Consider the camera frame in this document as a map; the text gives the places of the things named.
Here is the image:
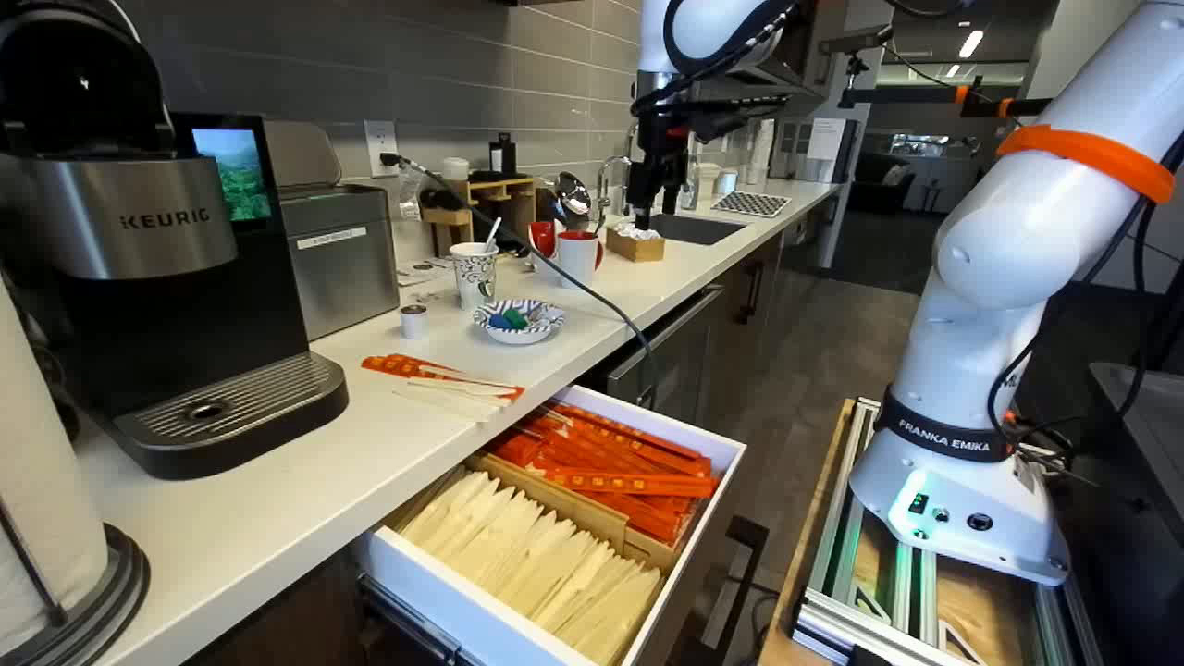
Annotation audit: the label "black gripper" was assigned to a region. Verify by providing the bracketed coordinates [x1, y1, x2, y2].
[626, 102, 689, 216]

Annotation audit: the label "white kitchen drawer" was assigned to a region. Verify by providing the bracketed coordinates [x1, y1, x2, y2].
[356, 384, 744, 666]

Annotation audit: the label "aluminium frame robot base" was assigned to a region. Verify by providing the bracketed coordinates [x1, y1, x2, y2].
[763, 394, 1103, 666]

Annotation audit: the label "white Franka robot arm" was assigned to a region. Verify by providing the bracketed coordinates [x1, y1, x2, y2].
[850, 0, 1184, 583]

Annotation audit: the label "cream packets in drawer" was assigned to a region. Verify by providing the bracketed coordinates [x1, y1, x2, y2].
[394, 471, 663, 666]

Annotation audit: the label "wooden tissue box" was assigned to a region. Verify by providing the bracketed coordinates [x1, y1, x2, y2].
[609, 230, 665, 263]

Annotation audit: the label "white red mug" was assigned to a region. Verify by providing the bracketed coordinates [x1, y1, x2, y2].
[553, 230, 602, 281]

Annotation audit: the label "wooden condiment organizer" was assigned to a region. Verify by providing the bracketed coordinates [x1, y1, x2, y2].
[419, 176, 538, 253]

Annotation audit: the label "white paper cup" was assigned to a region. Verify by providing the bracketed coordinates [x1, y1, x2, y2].
[453, 241, 498, 307]

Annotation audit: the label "small patterned bowl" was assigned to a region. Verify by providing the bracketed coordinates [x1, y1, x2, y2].
[478, 300, 564, 348]

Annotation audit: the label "small white creamer cup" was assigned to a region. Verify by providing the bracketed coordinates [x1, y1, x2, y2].
[398, 303, 431, 339]

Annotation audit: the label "silver metal box appliance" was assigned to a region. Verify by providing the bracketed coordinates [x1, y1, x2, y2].
[268, 123, 399, 339]

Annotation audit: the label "orange stir stick packets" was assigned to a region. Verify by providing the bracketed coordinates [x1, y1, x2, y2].
[364, 350, 525, 401]

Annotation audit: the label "black silver Keurig coffee maker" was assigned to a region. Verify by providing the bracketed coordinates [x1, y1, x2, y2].
[0, 0, 348, 475]

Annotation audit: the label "white paper towel roll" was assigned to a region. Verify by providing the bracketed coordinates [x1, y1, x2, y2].
[0, 283, 151, 666]

